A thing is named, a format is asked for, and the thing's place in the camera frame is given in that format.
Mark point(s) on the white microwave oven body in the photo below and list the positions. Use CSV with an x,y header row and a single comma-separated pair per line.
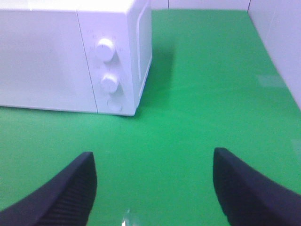
x,y
127,23

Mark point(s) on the white microwave door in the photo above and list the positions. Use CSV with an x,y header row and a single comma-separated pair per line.
x,y
43,63

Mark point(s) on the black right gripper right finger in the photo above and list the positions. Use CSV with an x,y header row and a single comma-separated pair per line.
x,y
248,198

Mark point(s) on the upper white power knob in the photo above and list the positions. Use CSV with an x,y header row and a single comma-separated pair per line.
x,y
105,49

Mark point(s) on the round white door-release button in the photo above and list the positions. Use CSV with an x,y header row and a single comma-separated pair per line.
x,y
114,106

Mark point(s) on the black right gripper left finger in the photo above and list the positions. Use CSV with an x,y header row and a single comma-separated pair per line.
x,y
65,200

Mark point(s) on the white timer knob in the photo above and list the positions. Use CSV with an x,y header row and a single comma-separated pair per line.
x,y
109,83

